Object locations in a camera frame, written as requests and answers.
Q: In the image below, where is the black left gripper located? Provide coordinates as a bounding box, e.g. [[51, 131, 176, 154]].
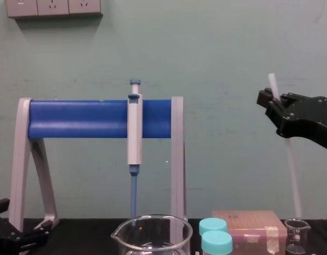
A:
[[0, 198, 51, 255]]

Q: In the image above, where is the grey and blue pipette stand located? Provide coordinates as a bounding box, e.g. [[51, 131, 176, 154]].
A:
[[9, 96, 189, 234]]

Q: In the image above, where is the black table cloth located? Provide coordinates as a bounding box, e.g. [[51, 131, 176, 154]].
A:
[[0, 217, 327, 255]]

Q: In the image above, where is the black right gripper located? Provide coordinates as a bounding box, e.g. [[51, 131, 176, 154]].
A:
[[256, 88, 327, 153]]

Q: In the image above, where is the bottle with teal cap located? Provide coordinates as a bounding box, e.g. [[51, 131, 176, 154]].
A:
[[198, 217, 229, 236], [200, 229, 233, 255]]

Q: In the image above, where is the beige tape strip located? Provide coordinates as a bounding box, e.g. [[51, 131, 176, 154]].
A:
[[265, 225, 280, 253]]

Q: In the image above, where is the white and blue pipette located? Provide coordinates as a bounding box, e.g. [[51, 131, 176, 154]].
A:
[[127, 78, 144, 227]]

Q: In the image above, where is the white stirring rod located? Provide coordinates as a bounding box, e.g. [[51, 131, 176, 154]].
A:
[[267, 72, 304, 220]]

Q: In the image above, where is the grey wall socket panel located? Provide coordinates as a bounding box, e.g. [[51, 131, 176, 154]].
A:
[[5, 0, 103, 19]]

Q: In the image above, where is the small clear glass beaker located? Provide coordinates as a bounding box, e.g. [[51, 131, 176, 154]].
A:
[[283, 218, 312, 255]]

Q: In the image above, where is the large clear glass beaker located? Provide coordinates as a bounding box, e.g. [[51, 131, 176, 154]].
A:
[[111, 214, 194, 255]]

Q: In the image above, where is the pink pipette tip box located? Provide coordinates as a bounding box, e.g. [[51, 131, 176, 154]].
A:
[[211, 209, 288, 255]]

